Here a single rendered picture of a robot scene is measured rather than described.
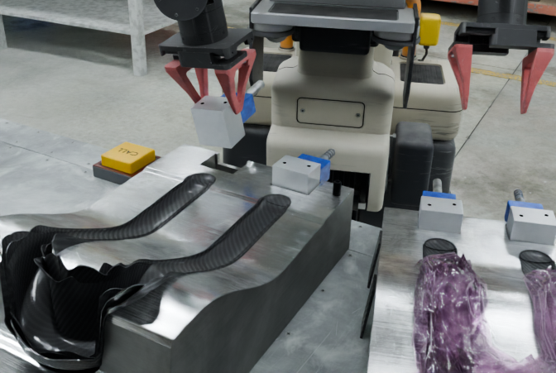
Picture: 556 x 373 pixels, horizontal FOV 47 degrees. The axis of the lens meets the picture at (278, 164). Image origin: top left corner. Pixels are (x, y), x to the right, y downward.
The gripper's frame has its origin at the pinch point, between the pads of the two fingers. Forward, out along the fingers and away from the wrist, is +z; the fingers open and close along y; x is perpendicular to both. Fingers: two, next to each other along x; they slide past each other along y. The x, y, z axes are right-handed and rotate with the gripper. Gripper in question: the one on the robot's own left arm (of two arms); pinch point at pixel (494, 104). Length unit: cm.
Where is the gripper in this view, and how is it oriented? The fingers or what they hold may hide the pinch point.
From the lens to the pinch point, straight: 82.8
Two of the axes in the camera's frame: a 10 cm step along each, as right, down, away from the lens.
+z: -0.8, 10.0, 0.0
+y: 9.9, 0.8, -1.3
